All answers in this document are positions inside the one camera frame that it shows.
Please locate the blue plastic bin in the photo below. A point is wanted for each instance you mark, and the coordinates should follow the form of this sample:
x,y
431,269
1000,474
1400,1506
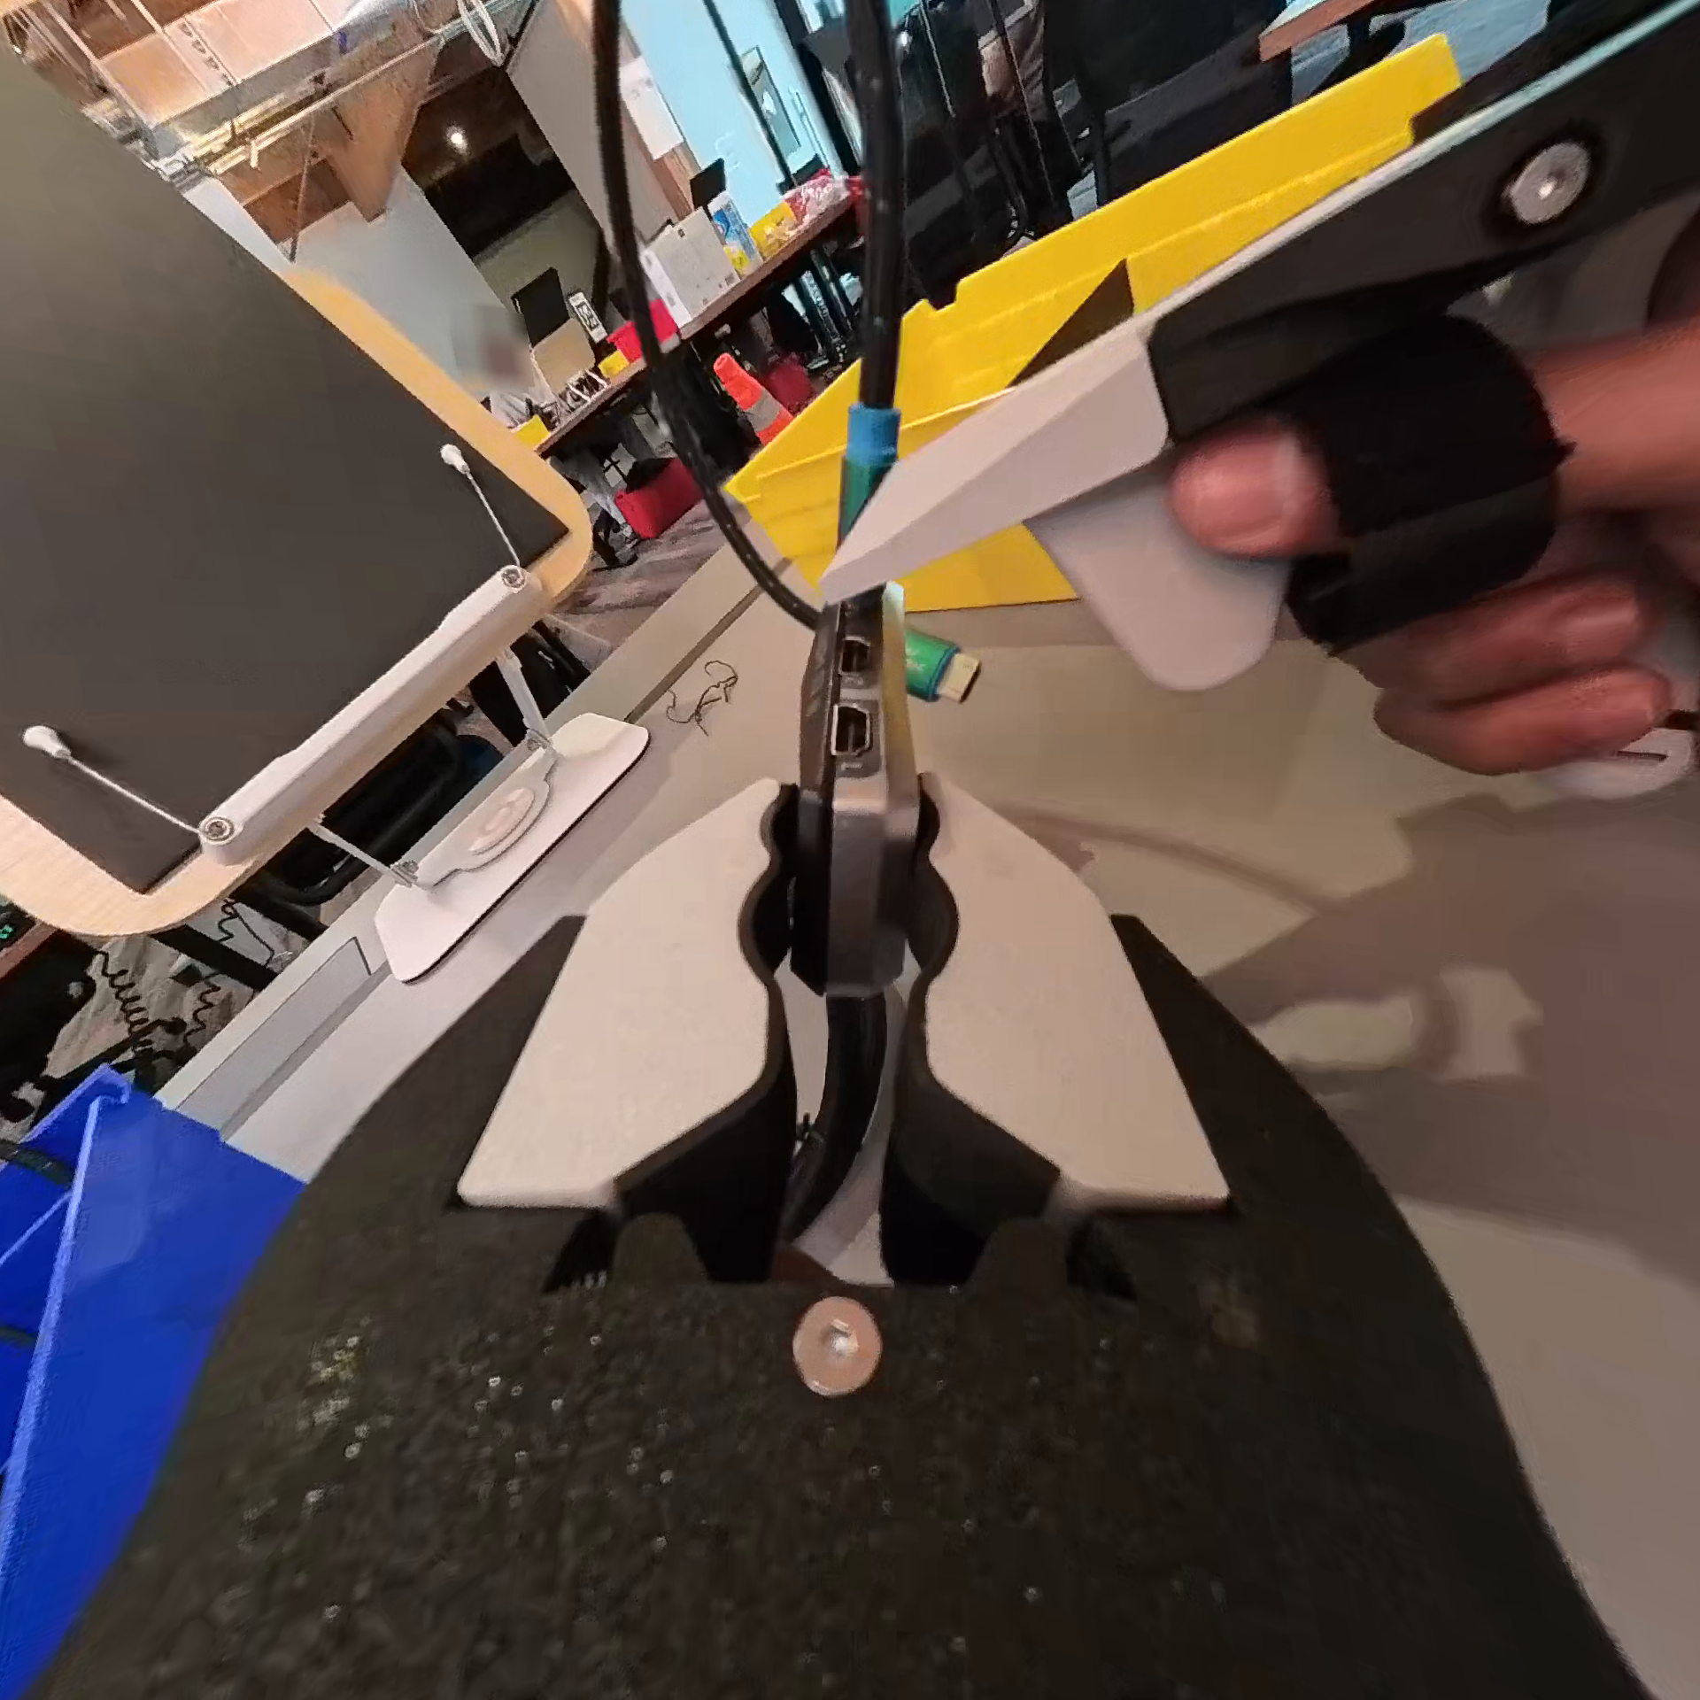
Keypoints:
x,y
120,1260

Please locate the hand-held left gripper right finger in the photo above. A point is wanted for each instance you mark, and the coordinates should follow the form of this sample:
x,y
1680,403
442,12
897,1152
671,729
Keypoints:
x,y
1064,1048

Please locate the person's right hand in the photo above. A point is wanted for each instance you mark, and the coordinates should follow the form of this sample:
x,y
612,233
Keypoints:
x,y
1595,637

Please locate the white tablet stand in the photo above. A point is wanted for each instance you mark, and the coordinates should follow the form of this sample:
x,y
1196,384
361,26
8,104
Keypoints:
x,y
571,770

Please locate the yellow plastic bin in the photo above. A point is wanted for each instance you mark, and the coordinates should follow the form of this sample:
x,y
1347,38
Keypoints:
x,y
1196,224

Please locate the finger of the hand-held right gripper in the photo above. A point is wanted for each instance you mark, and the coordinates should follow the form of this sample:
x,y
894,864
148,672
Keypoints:
x,y
1037,437

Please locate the dark grey hdmi switch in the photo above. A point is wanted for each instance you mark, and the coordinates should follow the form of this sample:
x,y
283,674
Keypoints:
x,y
864,903

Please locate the orange traffic cone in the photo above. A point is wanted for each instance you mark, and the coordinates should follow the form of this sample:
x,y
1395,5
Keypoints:
x,y
752,398

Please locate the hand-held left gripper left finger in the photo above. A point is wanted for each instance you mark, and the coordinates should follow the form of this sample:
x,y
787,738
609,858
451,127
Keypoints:
x,y
639,1048

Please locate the black thread scrap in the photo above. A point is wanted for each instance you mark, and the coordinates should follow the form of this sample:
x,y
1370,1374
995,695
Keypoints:
x,y
704,697

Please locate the black tablet wooden frame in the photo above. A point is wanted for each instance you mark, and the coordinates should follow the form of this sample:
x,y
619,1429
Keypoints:
x,y
199,504

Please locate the white cardboard box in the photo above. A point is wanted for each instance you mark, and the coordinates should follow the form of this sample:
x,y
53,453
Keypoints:
x,y
692,272

